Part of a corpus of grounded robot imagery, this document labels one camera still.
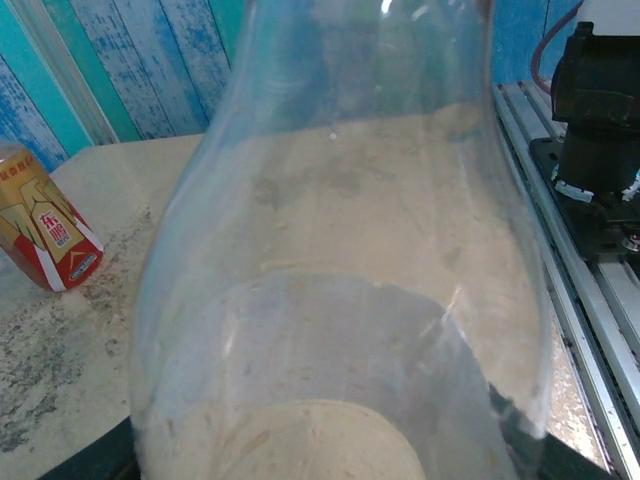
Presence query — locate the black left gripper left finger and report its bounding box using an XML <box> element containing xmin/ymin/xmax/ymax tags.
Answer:
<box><xmin>42</xmin><ymin>417</ymin><xmax>144</xmax><ymax>480</ymax></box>

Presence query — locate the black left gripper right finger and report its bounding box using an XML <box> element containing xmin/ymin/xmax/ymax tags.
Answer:
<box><xmin>377</xmin><ymin>283</ymin><xmax>619</xmax><ymax>480</ymax></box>

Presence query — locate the amber bottle red gold label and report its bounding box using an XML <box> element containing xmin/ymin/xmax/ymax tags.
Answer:
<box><xmin>0</xmin><ymin>142</ymin><xmax>105</xmax><ymax>292</ymax></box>

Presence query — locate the clear bottle with red label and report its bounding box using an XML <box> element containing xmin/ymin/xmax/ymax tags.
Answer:
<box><xmin>128</xmin><ymin>0</ymin><xmax>556</xmax><ymax>480</ymax></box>

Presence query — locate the aluminium front mounting rail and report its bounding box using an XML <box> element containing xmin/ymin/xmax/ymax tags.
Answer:
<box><xmin>492</xmin><ymin>82</ymin><xmax>640</xmax><ymax>480</ymax></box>

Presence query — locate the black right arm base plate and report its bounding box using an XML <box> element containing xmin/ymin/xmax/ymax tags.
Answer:
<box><xmin>529</xmin><ymin>137</ymin><xmax>640</xmax><ymax>266</ymax></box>

